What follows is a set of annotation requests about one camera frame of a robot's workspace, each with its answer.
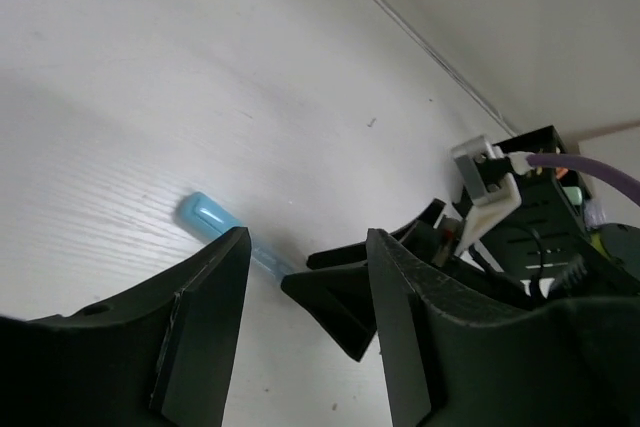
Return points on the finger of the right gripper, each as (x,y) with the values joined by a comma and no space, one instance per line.
(340,301)

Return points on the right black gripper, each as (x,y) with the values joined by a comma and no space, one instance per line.
(605,262)

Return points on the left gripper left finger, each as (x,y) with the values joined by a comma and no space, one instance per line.
(158,354)

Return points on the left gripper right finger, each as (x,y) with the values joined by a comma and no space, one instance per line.
(455,357)

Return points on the blue highlighter pen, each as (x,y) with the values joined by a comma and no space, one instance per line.
(207,220)

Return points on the orange highlighter pen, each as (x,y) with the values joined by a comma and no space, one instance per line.
(560,173)

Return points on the green highlighter pen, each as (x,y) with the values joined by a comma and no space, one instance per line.
(574,195)

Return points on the clear jar of paper clips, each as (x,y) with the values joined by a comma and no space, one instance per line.
(594,214)

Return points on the black two-compartment organizer box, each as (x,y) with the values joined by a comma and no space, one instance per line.
(545,207)

